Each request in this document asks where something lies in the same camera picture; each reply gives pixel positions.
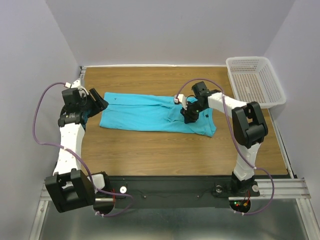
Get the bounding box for white plastic basket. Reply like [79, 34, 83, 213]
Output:
[225, 56, 287, 109]

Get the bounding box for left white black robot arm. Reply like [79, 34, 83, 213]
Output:
[45, 87, 110, 213]

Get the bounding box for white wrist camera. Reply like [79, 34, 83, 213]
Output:
[64, 78, 88, 95]
[173, 94, 188, 110]

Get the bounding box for turquoise t shirt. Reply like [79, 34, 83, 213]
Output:
[99, 92, 217, 137]

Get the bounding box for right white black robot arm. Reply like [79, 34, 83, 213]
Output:
[173, 79, 269, 194]

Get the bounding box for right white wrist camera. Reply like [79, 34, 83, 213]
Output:
[173, 94, 188, 110]

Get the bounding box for aluminium frame rail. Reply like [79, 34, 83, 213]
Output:
[28, 66, 87, 240]

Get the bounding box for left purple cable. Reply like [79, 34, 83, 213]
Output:
[34, 82, 135, 218]

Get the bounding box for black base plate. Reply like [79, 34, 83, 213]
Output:
[95, 175, 260, 209]

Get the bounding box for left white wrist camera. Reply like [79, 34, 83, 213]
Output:
[64, 78, 88, 95]

